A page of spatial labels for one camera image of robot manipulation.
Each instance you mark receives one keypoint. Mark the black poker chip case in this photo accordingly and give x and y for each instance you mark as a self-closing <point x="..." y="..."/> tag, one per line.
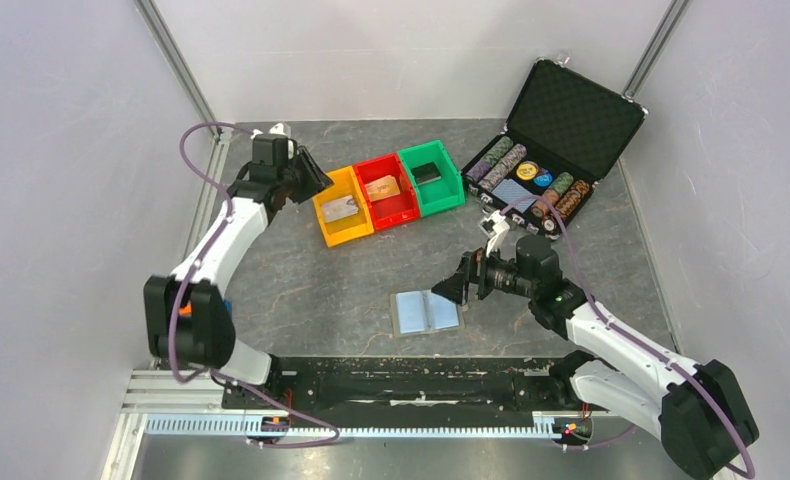
<point x="568" y="123"/>

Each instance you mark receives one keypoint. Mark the white credit card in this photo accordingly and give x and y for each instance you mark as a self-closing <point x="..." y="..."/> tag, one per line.
<point x="330" y="216"/>

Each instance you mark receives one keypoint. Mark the green plastic bin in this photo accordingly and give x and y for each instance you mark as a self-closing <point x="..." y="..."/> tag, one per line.
<point x="441" y="195"/>

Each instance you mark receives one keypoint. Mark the tan card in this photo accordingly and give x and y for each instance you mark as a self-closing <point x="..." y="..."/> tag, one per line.
<point x="382" y="188"/>

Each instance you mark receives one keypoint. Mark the aluminium frame post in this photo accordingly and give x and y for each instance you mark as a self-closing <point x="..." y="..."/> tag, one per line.
<point x="655" y="47"/>
<point x="170" y="49"/>

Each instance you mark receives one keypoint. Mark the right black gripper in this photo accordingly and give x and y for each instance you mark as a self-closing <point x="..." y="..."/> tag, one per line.
<point x="475" y="268"/>

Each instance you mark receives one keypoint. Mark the yellow dealer button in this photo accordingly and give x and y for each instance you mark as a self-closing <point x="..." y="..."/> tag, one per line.
<point x="527" y="170"/>

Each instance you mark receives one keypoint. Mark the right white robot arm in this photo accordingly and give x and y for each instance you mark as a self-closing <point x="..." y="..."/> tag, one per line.
<point x="697" y="411"/>

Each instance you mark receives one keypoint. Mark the right aluminium frame post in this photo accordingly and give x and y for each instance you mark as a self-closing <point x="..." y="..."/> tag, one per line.
<point x="655" y="47"/>

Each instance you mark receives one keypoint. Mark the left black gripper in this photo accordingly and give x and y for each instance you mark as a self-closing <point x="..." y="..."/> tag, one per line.
<point x="317" y="180"/>

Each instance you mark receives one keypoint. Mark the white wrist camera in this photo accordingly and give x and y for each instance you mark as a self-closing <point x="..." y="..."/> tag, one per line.
<point x="284" y="130"/>
<point x="495" y="227"/>

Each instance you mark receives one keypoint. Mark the yellow plastic bin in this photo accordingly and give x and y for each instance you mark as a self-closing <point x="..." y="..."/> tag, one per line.
<point x="345" y="182"/>

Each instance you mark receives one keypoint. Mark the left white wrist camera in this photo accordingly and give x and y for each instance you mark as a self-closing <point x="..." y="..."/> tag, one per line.
<point x="284" y="130"/>

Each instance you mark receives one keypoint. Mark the left aluminium frame post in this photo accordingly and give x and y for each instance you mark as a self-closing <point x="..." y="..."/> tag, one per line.
<point x="170" y="49"/>

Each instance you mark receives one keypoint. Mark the grey card holder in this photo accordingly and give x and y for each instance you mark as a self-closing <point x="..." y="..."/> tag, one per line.
<point x="423" y="312"/>

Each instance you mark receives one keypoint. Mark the blue playing card deck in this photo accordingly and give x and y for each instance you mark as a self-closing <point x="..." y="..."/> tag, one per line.
<point x="512" y="193"/>

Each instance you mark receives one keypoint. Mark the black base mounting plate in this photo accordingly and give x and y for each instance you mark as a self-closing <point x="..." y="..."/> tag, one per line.
<point x="422" y="392"/>

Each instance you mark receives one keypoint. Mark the purple poker chip row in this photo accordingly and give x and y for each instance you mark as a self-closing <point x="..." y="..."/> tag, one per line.
<point x="488" y="178"/>

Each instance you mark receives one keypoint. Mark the brown poker chip row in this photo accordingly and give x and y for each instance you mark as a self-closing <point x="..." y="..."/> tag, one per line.
<point x="564" y="193"/>

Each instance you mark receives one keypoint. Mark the blue dealer button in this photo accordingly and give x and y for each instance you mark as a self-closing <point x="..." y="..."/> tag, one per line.
<point x="544" y="179"/>

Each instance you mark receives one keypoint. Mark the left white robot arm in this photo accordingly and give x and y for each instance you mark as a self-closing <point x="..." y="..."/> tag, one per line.
<point x="187" y="318"/>

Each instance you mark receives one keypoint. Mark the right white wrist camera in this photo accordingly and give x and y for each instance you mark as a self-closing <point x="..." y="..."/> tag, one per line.
<point x="495" y="227"/>

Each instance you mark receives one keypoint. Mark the silver card in yellow bin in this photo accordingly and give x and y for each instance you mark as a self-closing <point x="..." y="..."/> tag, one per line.
<point x="345" y="205"/>

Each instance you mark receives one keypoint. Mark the red plastic bin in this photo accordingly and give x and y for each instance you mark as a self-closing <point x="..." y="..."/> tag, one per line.
<point x="394" y="211"/>

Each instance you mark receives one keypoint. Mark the green poker chip row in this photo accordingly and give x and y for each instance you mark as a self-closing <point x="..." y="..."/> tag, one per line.
<point x="498" y="151"/>

